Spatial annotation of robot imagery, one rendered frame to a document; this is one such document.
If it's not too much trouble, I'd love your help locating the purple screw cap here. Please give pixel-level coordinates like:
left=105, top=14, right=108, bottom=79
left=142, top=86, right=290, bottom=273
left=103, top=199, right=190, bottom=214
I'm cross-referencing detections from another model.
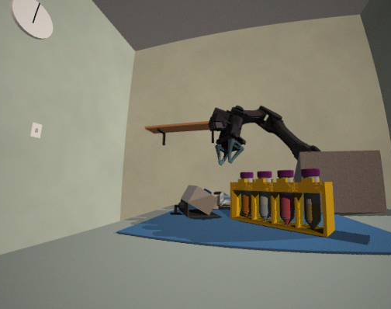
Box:
left=258, top=171, right=272, bottom=178
left=277, top=170, right=294, bottom=177
left=240, top=172, right=254, bottom=178
left=301, top=168, right=320, bottom=176

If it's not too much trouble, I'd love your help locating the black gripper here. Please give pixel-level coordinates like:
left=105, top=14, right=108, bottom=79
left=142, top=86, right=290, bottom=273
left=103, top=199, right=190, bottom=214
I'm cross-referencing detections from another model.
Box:
left=215, top=129, right=246, bottom=165

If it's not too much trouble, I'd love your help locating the blue flat mat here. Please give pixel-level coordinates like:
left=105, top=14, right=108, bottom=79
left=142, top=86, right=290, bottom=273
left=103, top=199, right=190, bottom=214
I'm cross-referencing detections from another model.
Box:
left=116, top=209, right=391, bottom=255

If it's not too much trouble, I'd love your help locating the grey key desk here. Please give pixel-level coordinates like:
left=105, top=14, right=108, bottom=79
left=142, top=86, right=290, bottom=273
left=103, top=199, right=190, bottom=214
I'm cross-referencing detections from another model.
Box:
left=170, top=185, right=218, bottom=217

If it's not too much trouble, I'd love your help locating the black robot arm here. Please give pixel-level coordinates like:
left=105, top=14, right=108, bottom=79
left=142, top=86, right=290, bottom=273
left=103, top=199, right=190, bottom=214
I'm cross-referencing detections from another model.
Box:
left=208, top=106, right=321, bottom=161

